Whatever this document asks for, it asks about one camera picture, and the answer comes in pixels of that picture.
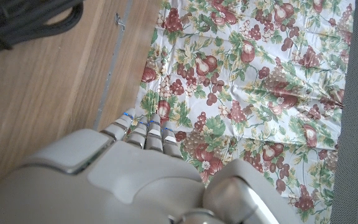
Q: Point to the small metal clip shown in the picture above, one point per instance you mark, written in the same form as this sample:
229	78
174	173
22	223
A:
119	21

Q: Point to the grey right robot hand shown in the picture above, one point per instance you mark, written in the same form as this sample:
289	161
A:
110	186

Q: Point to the floral fruit print backdrop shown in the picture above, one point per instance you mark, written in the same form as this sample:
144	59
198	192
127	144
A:
259	93

